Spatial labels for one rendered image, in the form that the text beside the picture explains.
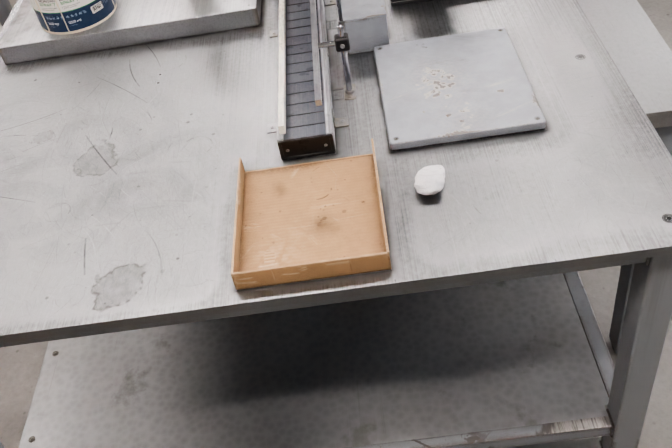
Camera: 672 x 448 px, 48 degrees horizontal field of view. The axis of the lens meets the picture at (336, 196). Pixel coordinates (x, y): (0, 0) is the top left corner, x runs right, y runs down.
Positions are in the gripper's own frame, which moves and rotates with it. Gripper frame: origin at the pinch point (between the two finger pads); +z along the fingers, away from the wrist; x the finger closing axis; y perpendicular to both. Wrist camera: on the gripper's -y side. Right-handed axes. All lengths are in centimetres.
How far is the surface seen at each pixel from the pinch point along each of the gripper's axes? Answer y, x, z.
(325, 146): -3, 52, -20
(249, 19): 13.7, 4.4, 7.1
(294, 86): 2.0, 35.1, -13.8
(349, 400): 1, 98, 26
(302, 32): 0.0, 16.3, -3.0
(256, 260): 10, 76, -32
